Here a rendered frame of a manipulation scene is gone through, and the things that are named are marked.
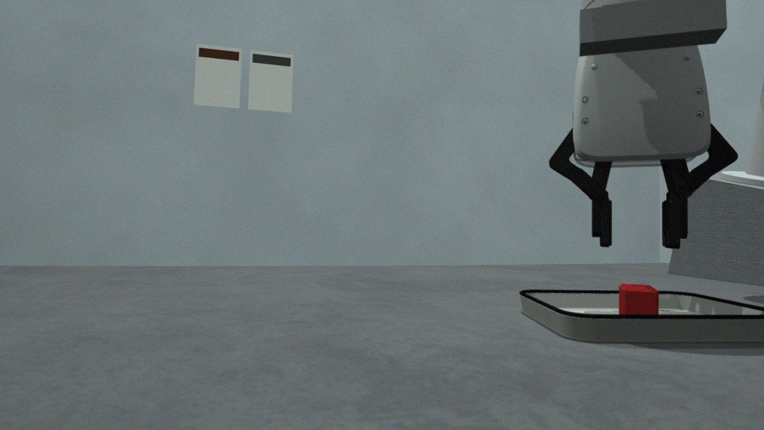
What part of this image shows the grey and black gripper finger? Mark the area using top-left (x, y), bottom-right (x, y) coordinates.
top-left (549, 128), bottom-right (612, 247)
top-left (660, 123), bottom-right (738, 249)

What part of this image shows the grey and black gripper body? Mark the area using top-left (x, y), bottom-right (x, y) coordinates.
top-left (572, 45), bottom-right (711, 168)

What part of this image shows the red block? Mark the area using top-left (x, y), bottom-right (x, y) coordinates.
top-left (619, 284), bottom-right (659, 315)

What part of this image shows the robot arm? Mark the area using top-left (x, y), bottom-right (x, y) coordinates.
top-left (579, 0), bottom-right (764, 187)

